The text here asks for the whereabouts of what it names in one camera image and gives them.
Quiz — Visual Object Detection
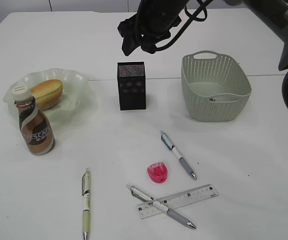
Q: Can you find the pale green woven basket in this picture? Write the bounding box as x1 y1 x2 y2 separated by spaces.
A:
181 50 252 122

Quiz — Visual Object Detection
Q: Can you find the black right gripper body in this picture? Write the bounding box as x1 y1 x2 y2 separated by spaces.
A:
118 0 184 56

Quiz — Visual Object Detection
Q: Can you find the beige white click pen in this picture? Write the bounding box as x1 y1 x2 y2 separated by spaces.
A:
82 168 91 240

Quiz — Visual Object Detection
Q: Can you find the grey clear pen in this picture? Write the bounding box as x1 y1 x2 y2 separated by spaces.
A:
126 184 197 230

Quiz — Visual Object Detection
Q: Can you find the clear plastic ruler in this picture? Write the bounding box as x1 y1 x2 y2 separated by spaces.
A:
136 184 219 219

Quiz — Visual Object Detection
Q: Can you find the blue clear pen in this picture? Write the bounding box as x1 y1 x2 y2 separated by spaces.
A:
160 131 197 180

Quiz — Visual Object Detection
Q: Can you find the translucent green wavy plate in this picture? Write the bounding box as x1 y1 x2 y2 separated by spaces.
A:
3 68 92 125

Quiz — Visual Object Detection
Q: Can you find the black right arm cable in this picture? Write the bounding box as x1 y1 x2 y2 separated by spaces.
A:
133 0 214 51

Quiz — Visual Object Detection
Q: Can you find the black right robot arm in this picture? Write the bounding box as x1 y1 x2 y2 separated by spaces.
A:
117 0 288 109

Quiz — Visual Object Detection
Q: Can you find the pink pencil sharpener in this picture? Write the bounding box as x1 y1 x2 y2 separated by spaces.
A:
147 162 168 184

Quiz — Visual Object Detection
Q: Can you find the black mesh pen holder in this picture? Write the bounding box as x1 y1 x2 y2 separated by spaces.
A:
117 61 146 111

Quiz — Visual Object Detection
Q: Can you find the brown Nescafe coffee bottle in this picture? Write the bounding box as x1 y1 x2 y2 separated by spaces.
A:
11 84 55 155

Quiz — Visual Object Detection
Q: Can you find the golden bread roll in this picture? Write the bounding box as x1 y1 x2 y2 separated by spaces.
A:
30 79 63 111

